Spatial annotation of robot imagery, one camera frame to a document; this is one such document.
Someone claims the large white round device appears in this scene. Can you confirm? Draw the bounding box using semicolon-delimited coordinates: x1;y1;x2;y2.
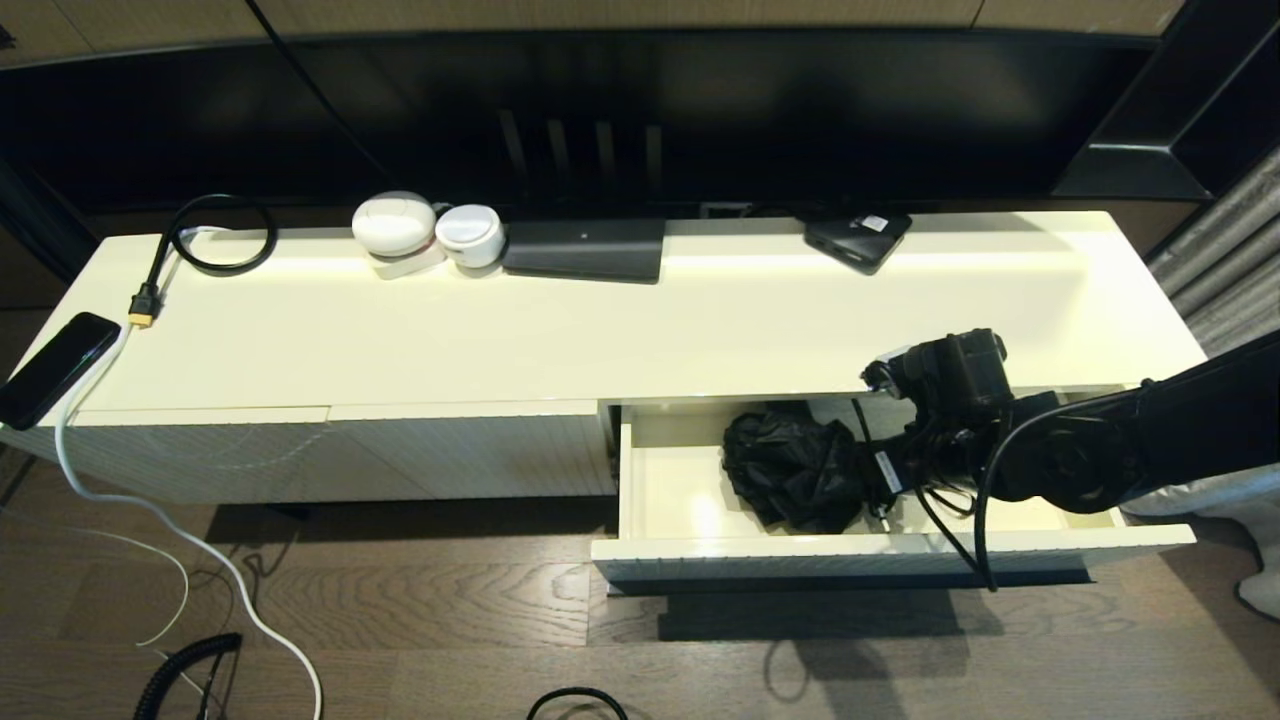
350;190;438;256

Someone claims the black wall shelf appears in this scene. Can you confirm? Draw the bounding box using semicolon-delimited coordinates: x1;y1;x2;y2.
1050;0;1280;201

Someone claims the black folding umbrella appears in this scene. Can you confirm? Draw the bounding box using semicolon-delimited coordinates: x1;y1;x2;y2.
723;405;886;536

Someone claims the black smartphone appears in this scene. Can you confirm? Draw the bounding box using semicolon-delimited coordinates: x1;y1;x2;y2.
0;311;121;433

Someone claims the thin black hanging cable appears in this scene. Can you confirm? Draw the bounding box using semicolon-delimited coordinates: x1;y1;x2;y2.
245;0;396;186

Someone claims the thick white power cable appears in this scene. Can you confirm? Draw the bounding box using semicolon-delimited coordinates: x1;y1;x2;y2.
52;330;326;720

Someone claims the cream tv cabinet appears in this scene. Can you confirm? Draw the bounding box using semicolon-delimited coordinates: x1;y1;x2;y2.
0;208;1211;506

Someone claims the black television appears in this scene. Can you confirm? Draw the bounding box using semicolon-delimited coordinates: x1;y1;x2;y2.
0;25;1176;216

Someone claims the black coiled cable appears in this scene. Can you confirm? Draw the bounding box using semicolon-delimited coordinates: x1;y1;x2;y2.
133;632;244;720

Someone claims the white fluted drawer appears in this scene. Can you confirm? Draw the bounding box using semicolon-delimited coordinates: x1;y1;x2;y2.
592;392;1198;598

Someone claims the grey curtain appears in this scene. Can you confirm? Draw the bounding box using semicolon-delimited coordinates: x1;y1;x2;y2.
1115;140;1280;621

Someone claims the black cable with connector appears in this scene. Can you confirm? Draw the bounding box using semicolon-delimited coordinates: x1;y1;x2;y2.
525;686;631;720

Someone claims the small black glossy device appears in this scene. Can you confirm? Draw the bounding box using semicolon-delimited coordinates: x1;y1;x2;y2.
803;210;913;276

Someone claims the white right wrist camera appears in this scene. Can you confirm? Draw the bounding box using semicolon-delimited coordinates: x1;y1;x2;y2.
860;346;916;396

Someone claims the white flat device base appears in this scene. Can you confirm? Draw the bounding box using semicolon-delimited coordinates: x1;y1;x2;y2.
365;240;448;279

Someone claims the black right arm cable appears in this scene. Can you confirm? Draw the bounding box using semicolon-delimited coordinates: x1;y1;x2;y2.
912;392;1151;594

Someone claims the black flat set-top box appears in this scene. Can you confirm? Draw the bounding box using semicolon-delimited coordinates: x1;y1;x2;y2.
500;217;668;284

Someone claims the thin white charging cable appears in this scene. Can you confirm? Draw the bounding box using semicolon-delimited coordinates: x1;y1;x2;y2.
0;505;191;649

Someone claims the black HDMI cable yellow tip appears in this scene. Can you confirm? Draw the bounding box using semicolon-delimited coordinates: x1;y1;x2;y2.
127;192;278;329

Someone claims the small white round device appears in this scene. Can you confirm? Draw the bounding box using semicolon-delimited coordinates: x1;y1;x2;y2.
435;203;506;268

